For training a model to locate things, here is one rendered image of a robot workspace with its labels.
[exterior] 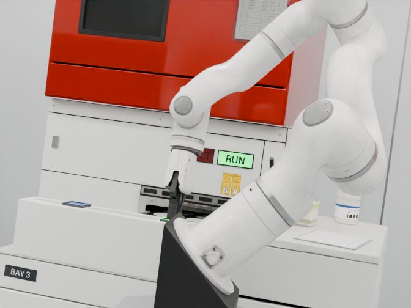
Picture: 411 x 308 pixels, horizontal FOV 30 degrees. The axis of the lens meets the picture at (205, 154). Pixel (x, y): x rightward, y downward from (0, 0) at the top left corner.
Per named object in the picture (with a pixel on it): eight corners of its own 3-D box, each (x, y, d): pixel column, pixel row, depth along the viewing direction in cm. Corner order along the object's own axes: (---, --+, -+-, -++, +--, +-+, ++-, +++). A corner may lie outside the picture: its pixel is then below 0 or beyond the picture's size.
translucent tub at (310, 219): (292, 220, 215) (295, 196, 214) (317, 225, 212) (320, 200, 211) (283, 222, 208) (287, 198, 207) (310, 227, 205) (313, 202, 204)
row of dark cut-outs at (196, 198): (141, 193, 251) (142, 186, 251) (272, 213, 240) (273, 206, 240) (140, 193, 251) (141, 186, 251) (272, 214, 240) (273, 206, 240)
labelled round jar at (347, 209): (334, 219, 229) (338, 188, 228) (358, 223, 227) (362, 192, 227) (331, 222, 222) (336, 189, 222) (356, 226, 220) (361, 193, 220)
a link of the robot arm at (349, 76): (303, 165, 151) (339, 210, 160) (360, 150, 144) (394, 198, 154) (322, 0, 181) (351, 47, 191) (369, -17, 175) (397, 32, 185)
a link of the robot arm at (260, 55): (280, 42, 178) (182, 129, 179) (285, 63, 194) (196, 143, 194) (254, 16, 181) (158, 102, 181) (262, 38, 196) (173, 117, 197)
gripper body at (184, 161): (177, 150, 196) (169, 192, 194) (166, 142, 186) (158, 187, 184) (205, 153, 194) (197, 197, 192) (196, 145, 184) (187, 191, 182)
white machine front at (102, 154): (39, 213, 264) (52, 98, 261) (271, 253, 243) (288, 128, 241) (35, 214, 261) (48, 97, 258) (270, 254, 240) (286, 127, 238)
